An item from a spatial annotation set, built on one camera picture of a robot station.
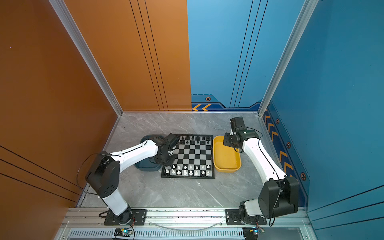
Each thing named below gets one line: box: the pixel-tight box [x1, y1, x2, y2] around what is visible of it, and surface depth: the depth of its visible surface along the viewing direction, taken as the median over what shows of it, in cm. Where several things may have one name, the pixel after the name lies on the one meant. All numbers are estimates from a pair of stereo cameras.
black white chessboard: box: [161, 134, 215, 179], surface depth 93 cm
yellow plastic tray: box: [213, 135, 242, 173], surface depth 93 cm
